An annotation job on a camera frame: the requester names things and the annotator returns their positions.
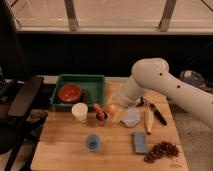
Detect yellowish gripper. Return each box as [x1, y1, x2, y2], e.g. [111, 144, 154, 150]
[105, 94, 123, 115]

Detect yellow-red apple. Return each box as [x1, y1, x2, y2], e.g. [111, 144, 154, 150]
[108, 104, 116, 116]

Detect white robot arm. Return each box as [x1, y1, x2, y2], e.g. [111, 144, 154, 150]
[106, 58, 213, 129]

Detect white paper cup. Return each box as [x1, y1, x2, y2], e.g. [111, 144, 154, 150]
[71, 103, 88, 123]

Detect blue plastic cup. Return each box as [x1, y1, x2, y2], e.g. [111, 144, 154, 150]
[85, 134, 101, 151]

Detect green plastic bin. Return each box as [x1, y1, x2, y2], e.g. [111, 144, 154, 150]
[51, 74, 105, 111]

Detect dark avocado in bin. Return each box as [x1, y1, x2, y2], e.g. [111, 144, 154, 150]
[82, 89, 92, 104]

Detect blue sponge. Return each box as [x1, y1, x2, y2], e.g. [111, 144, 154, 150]
[133, 132, 147, 154]

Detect red bowl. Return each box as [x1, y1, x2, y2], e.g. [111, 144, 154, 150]
[57, 84, 81, 103]

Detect bunch of red grapes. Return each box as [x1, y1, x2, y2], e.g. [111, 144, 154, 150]
[144, 141, 179, 163]

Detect blue grey object on floor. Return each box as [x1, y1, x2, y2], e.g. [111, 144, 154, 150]
[180, 70, 205, 87]

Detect black office chair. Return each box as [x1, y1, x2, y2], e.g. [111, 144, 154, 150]
[0, 0, 46, 171]

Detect black handled knife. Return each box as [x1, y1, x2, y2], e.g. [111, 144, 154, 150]
[143, 99, 167, 126]

